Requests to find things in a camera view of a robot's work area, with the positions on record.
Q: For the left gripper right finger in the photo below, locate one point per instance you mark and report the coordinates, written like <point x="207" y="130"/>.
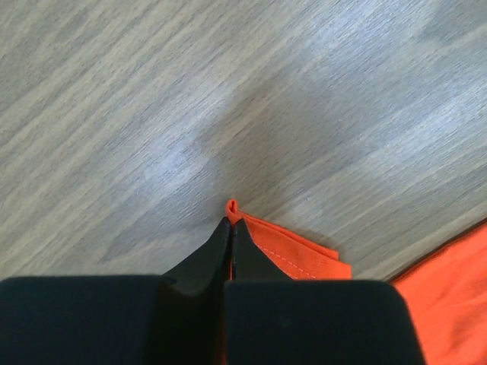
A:
<point x="272" y="319"/>

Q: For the orange t-shirt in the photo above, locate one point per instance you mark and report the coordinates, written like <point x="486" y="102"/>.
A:
<point x="445" y="291"/>

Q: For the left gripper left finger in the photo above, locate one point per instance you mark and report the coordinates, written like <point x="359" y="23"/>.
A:
<point x="171" y="318"/>

